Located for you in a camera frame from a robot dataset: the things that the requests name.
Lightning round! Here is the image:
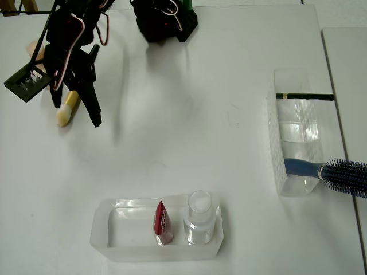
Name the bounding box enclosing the gold-handled makeup brush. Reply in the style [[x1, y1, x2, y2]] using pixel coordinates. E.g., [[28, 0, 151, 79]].
[[55, 90, 80, 127]]

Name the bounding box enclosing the pink bottle with ribbed cap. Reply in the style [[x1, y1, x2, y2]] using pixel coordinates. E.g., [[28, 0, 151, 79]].
[[26, 40, 55, 91]]

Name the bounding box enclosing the clear spray bottle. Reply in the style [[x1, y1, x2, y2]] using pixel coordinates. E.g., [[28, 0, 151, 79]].
[[183, 191, 216, 246]]

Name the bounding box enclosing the wooden furniture leg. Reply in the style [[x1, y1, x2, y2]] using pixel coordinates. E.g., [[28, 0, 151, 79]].
[[21, 0, 40, 12], [0, 0, 17, 17]]

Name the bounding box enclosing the red hand cream tube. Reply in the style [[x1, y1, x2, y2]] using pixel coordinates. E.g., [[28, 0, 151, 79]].
[[153, 199, 175, 246]]

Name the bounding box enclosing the frosted plastic bin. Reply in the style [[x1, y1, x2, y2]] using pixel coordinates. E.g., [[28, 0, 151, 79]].
[[89, 194, 225, 263]]

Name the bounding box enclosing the clear acrylic organizer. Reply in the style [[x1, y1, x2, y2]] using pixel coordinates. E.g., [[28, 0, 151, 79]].
[[265, 68, 323, 197]]

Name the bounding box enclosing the dark blue eyeliner pencil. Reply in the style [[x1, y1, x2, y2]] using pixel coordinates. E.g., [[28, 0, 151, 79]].
[[275, 92, 335, 101]]

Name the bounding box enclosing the blue round hairbrush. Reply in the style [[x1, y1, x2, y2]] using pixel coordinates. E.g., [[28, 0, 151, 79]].
[[283, 158, 367, 198]]

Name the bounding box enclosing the black gripper camera board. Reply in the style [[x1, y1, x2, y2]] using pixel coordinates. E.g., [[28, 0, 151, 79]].
[[3, 61, 52, 103]]

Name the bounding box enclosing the black camera cable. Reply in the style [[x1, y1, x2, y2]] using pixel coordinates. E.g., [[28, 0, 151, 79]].
[[0, 0, 60, 65]]

